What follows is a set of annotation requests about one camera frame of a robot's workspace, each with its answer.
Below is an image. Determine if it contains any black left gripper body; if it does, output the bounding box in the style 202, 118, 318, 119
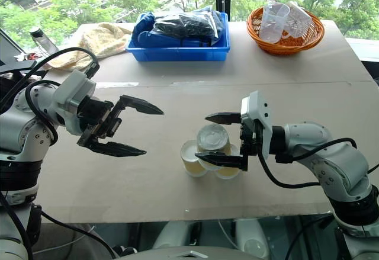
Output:
76, 95, 123, 147

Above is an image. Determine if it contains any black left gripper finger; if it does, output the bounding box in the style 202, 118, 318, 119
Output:
111, 94, 165, 118
77, 135, 147, 158

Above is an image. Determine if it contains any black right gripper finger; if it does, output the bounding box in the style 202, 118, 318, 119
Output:
194, 150, 248, 172
204, 111, 242, 126

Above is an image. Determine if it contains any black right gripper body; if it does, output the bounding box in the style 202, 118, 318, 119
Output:
239, 118, 264, 172

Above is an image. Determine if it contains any clear plastic cups cluster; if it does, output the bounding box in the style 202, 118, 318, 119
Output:
196, 123, 233, 156

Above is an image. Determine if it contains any yellow paper cup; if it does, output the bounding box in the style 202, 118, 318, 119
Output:
180, 139, 208, 178
213, 143, 241, 180

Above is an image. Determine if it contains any blue plastic bin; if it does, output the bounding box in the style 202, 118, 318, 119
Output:
125, 12, 232, 63

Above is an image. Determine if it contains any blue folded cloth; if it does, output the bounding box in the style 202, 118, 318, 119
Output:
131, 9, 224, 48

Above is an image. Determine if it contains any cream towel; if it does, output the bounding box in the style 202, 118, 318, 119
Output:
46, 21, 134, 72

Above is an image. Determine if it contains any white rounded robot leg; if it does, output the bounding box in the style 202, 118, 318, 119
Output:
152, 220, 203, 251
235, 218, 271, 259

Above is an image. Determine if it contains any orange woven basket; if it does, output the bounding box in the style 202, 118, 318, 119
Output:
246, 5, 326, 56

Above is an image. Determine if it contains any clear bottle with black cap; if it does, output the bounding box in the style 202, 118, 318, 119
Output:
28, 26, 60, 57

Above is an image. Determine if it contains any black item in clear bag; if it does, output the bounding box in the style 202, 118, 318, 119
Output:
152, 12, 220, 40

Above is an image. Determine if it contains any grey robot torso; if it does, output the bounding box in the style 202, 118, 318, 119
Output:
114, 244, 248, 260

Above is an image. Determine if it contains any clear plastic measuring cup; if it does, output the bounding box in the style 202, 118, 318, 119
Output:
258, 2, 291, 44

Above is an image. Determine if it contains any clear plastic container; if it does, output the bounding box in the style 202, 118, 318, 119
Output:
282, 1, 313, 38

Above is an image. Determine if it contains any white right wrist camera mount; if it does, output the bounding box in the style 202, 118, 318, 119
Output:
240, 90, 272, 161

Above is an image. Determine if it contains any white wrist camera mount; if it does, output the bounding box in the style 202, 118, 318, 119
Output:
240, 90, 272, 161
53, 69, 97, 115

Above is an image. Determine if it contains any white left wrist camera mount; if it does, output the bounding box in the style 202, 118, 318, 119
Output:
53, 69, 97, 115

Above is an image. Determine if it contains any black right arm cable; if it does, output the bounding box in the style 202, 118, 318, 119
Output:
256, 137, 379, 189

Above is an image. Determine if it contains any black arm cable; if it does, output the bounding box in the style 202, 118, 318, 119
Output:
256, 137, 379, 189
0, 47, 101, 146

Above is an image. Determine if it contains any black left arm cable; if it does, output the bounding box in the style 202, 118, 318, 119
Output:
0, 47, 101, 146

